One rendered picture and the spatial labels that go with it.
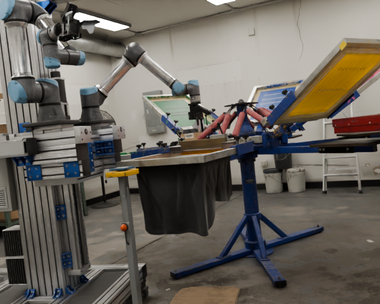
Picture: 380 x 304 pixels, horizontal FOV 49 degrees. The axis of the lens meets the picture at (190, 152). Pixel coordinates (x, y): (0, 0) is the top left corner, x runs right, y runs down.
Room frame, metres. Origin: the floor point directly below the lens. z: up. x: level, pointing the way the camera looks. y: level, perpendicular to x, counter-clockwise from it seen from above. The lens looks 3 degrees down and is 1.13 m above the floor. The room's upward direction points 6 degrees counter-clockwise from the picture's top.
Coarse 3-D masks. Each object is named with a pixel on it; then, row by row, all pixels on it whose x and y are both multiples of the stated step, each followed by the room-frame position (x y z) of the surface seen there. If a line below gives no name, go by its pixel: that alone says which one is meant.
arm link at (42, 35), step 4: (44, 28) 2.02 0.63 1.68; (40, 32) 2.03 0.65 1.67; (44, 32) 2.00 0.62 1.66; (36, 36) 2.05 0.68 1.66; (40, 36) 2.03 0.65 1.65; (44, 36) 2.01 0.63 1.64; (48, 36) 1.99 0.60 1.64; (40, 40) 2.04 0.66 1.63; (44, 40) 2.01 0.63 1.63; (48, 40) 2.01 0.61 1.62; (52, 40) 2.01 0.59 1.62
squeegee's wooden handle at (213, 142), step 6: (216, 138) 2.84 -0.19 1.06; (222, 138) 2.82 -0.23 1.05; (180, 144) 2.97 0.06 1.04; (186, 144) 2.95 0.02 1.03; (192, 144) 2.92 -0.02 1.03; (198, 144) 2.90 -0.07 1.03; (204, 144) 2.88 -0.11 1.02; (210, 144) 2.86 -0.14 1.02; (216, 144) 2.84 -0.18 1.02; (222, 144) 2.82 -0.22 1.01
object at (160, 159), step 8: (216, 152) 2.40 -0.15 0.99; (224, 152) 2.49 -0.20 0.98; (232, 152) 2.59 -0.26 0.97; (128, 160) 2.49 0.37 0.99; (136, 160) 2.43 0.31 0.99; (144, 160) 2.40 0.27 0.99; (152, 160) 2.38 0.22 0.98; (160, 160) 2.35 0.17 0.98; (168, 160) 2.33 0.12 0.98; (176, 160) 2.31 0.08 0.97; (184, 160) 2.28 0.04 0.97; (192, 160) 2.26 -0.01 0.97; (200, 160) 2.24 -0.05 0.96; (208, 160) 2.28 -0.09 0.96
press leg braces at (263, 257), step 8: (264, 216) 3.69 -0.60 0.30; (240, 224) 3.56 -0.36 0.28; (256, 224) 3.50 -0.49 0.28; (272, 224) 3.74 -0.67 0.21; (240, 232) 3.54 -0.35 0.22; (256, 232) 3.44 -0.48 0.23; (280, 232) 3.79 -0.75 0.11; (232, 240) 3.49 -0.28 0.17; (224, 248) 3.48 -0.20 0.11; (264, 248) 3.33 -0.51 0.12; (216, 256) 3.46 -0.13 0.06; (224, 256) 3.43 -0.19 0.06; (264, 256) 3.27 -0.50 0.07
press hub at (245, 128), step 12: (240, 108) 3.60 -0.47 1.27; (240, 132) 3.57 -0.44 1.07; (252, 132) 3.58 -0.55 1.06; (252, 156) 3.56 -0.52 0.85; (252, 168) 3.59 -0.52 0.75; (252, 180) 3.59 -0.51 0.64; (252, 192) 3.58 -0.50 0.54; (252, 204) 3.58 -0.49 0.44; (252, 228) 3.59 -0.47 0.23; (252, 240) 3.59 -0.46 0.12; (264, 240) 3.61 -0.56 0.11; (252, 252) 3.56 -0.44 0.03
